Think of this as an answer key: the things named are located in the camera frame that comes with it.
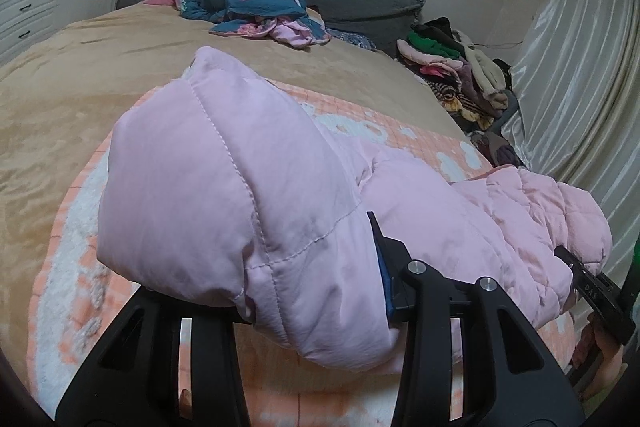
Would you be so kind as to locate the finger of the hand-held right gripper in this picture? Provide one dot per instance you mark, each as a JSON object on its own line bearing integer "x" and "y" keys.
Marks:
{"x": 597, "y": 294}

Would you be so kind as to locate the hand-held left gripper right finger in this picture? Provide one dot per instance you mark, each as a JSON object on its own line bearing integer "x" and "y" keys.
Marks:
{"x": 386, "y": 287}

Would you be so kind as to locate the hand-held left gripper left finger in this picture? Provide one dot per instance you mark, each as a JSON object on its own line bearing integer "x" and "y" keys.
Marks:
{"x": 210, "y": 357}

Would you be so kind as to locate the pink padded jacket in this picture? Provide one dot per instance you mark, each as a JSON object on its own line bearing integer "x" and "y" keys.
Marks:
{"x": 240, "y": 187}

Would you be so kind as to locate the bag of dark clothes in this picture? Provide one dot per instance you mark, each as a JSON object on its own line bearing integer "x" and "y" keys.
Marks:
{"x": 500, "y": 149}

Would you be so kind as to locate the pile of clothes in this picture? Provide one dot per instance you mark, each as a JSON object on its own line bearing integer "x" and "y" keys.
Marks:
{"x": 465, "y": 82}

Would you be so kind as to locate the person's right hand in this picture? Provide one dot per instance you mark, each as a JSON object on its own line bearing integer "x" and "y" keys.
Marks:
{"x": 607, "y": 349}

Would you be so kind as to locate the orange and white blanket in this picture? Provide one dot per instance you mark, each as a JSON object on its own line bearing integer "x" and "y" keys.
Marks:
{"x": 75, "y": 267}

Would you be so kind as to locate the cream satin curtain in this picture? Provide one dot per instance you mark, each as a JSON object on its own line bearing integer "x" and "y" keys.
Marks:
{"x": 575, "y": 97}

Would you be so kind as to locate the bed with tan sheet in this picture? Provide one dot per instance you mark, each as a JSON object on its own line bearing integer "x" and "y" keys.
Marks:
{"x": 90, "y": 72}

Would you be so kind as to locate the red pillow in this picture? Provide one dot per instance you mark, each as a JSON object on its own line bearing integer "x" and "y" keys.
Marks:
{"x": 161, "y": 0}

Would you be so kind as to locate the dark bedside table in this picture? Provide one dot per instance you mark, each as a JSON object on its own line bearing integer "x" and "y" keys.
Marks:
{"x": 127, "y": 1}

